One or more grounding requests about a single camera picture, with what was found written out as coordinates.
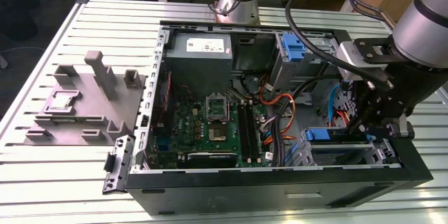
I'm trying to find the hard disk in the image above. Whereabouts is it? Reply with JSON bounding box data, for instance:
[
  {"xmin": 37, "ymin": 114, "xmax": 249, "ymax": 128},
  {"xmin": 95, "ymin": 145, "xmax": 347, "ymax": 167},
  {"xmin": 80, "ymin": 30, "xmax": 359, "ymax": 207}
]
[{"xmin": 285, "ymin": 127, "xmax": 371, "ymax": 167}]

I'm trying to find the black open PC case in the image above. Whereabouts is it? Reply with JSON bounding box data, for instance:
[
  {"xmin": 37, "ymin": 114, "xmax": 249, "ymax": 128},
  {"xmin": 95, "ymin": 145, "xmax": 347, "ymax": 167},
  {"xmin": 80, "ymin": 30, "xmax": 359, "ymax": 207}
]
[{"xmin": 124, "ymin": 20, "xmax": 435, "ymax": 216}]

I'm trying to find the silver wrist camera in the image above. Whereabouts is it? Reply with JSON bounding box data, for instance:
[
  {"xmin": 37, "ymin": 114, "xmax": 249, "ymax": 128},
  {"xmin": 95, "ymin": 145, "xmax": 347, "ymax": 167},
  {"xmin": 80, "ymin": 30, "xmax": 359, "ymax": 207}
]
[{"xmin": 335, "ymin": 41, "xmax": 388, "ymax": 80}]

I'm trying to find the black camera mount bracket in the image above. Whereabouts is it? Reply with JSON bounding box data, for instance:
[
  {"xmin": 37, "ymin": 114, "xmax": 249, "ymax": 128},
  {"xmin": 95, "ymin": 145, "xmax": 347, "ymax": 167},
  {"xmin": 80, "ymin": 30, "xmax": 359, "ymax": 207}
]
[{"xmin": 353, "ymin": 36, "xmax": 400, "ymax": 65}]

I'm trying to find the grey card retention bracket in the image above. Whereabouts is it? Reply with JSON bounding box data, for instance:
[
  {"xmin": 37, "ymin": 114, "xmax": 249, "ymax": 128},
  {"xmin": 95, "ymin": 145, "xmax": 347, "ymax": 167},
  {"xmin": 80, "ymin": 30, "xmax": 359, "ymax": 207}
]
[{"xmin": 101, "ymin": 134, "xmax": 136, "ymax": 195}]

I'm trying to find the blue data wire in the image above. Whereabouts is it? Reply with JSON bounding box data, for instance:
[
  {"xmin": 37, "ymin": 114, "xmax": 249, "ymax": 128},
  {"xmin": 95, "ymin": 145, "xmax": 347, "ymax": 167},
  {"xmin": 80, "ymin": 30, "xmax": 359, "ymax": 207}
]
[{"xmin": 328, "ymin": 79, "xmax": 352, "ymax": 126}]

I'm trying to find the orange wire bundle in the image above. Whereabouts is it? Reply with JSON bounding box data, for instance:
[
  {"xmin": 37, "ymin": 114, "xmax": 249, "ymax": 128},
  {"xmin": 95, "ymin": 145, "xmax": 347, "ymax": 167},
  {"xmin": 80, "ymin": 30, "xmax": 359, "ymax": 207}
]
[{"xmin": 259, "ymin": 74, "xmax": 299, "ymax": 146}]

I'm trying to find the orange red power wire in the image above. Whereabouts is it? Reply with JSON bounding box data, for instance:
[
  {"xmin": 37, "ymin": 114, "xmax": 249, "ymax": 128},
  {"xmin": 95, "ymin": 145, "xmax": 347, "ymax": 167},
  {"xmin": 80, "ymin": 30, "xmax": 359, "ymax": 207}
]
[{"xmin": 333, "ymin": 108, "xmax": 353, "ymax": 130}]

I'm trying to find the metal drive cage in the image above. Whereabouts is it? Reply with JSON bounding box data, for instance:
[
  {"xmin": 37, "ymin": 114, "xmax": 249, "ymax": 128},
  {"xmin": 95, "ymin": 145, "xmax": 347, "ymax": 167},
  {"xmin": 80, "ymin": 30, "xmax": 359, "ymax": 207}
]
[{"xmin": 269, "ymin": 32, "xmax": 355, "ymax": 96}]

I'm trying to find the black RAM slot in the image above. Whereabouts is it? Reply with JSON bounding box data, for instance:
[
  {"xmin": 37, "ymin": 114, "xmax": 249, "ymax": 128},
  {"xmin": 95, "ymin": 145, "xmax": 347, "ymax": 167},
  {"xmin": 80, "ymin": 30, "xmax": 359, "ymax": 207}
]
[
  {"xmin": 245, "ymin": 100, "xmax": 261, "ymax": 163},
  {"xmin": 236, "ymin": 100, "xmax": 249, "ymax": 163}
]

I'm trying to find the blue drive latch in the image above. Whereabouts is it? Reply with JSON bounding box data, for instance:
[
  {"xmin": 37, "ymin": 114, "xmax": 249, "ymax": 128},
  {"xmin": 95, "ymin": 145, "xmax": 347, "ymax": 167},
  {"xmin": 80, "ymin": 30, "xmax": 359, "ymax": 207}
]
[{"xmin": 281, "ymin": 33, "xmax": 305, "ymax": 62}]

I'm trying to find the black cable bundle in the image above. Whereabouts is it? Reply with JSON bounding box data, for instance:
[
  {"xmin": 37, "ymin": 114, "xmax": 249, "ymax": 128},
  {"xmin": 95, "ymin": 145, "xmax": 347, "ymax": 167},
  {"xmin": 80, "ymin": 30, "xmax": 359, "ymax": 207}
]
[{"xmin": 272, "ymin": 73, "xmax": 347, "ymax": 167}]

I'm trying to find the green RAM stick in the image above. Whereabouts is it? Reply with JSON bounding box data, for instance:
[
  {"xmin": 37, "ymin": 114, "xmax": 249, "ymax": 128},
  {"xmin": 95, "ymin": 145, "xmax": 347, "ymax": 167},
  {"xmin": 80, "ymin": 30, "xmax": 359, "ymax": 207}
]
[{"xmin": 48, "ymin": 119, "xmax": 87, "ymax": 125}]

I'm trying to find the CPU socket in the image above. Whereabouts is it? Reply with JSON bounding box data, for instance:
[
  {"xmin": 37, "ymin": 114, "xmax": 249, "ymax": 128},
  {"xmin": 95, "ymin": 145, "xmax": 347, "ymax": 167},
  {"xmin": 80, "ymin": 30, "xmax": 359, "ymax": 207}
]
[{"xmin": 205, "ymin": 123, "xmax": 232, "ymax": 143}]

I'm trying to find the metal disk bay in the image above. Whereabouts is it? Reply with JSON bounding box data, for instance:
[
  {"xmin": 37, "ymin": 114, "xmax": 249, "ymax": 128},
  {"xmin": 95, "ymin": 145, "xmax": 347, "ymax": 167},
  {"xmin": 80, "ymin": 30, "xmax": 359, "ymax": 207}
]
[{"xmin": 285, "ymin": 126, "xmax": 395, "ymax": 167}]

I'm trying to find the silver CPU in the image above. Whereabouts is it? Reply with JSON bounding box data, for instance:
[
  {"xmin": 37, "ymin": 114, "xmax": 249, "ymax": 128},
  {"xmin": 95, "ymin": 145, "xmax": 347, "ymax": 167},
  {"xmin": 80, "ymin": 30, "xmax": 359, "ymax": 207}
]
[{"xmin": 47, "ymin": 95, "xmax": 76, "ymax": 111}]

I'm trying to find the metal socket cover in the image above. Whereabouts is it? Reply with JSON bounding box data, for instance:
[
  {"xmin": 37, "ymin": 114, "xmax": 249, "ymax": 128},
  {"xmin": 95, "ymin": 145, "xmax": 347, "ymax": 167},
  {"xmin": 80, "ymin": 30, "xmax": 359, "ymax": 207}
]
[{"xmin": 204, "ymin": 92, "xmax": 232, "ymax": 124}]

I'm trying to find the green motherboard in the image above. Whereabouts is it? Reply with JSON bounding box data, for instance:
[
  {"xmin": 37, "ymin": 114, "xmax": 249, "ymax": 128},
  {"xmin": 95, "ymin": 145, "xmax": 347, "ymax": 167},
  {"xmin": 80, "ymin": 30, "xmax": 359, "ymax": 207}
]
[{"xmin": 145, "ymin": 95, "xmax": 277, "ymax": 169}]

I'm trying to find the red twisted wire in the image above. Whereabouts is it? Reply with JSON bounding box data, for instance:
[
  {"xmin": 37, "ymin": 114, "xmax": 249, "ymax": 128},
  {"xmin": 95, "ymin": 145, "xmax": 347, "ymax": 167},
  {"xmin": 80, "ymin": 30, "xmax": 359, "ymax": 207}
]
[{"xmin": 156, "ymin": 71, "xmax": 175, "ymax": 127}]

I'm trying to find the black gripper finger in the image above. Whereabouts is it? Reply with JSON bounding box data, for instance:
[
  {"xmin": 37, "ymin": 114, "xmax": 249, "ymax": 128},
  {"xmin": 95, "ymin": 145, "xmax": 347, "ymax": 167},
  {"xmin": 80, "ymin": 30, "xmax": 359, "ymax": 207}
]
[
  {"xmin": 356, "ymin": 79, "xmax": 383, "ymax": 124},
  {"xmin": 348, "ymin": 121, "xmax": 397, "ymax": 139}
]

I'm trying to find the black graphics card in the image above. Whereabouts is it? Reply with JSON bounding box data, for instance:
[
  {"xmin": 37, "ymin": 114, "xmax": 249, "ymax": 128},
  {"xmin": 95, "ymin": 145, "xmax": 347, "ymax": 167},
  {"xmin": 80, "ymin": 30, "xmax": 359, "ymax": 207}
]
[{"xmin": 176, "ymin": 152, "xmax": 239, "ymax": 169}]

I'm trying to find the grey parts rack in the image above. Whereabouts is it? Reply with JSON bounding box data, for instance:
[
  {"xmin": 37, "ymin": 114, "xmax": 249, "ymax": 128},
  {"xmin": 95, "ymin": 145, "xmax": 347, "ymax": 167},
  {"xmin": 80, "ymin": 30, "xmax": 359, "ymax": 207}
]
[{"xmin": 23, "ymin": 50, "xmax": 148, "ymax": 147}]

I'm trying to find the grey power supply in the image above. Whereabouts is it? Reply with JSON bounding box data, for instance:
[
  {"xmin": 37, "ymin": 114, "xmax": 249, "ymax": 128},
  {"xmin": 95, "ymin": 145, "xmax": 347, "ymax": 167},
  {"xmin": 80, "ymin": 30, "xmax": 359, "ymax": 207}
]
[{"xmin": 164, "ymin": 32, "xmax": 235, "ymax": 99}]

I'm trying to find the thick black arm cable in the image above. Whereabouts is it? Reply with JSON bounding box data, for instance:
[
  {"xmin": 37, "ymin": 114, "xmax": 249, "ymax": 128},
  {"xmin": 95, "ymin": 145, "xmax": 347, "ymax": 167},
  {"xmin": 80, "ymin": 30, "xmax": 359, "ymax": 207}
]
[{"xmin": 285, "ymin": 0, "xmax": 385, "ymax": 83}]

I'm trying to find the black office chair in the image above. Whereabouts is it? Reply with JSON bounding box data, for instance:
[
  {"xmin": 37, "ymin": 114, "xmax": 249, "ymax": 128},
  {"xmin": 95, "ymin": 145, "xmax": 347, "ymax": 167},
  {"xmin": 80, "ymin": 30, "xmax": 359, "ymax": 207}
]
[{"xmin": 0, "ymin": 0, "xmax": 39, "ymax": 41}]

